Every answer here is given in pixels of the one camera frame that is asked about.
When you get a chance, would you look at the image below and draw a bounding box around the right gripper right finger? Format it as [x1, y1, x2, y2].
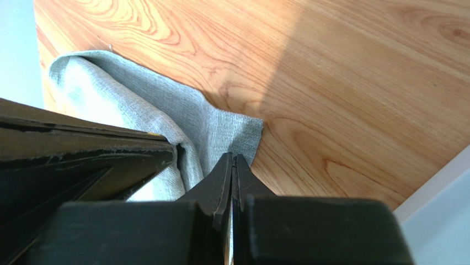
[232, 155, 275, 264]

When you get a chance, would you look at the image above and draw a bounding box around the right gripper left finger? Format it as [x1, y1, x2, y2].
[178, 152, 233, 264]

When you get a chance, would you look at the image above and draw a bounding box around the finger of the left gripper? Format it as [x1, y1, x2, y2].
[1, 98, 167, 142]
[1, 128, 173, 264]

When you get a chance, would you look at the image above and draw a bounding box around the grey cloth napkin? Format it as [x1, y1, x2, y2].
[49, 50, 264, 202]

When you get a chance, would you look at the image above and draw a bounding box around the white stand base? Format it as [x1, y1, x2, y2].
[394, 146, 469, 224]

